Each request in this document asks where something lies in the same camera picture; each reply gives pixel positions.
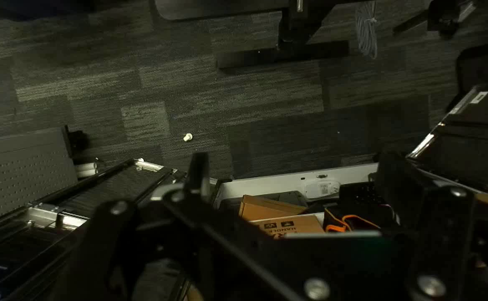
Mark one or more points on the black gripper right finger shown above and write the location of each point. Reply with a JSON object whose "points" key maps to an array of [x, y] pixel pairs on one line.
{"points": [[442, 240]]}

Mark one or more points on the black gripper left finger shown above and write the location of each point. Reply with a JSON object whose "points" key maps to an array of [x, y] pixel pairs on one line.
{"points": [[107, 245]]}

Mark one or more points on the orange cardboard box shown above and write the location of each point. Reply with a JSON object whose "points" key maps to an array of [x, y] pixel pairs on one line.
{"points": [[278, 218]]}

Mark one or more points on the black server rack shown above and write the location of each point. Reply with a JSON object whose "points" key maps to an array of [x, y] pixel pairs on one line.
{"points": [[61, 218]]}

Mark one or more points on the black equipment case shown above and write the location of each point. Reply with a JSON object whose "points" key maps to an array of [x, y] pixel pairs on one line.
{"points": [[472, 139]]}

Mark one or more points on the small white scrap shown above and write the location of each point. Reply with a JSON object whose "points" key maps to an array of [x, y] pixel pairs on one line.
{"points": [[188, 136]]}

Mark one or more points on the black chair base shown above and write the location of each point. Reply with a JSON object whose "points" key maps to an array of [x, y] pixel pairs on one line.
{"points": [[442, 15]]}

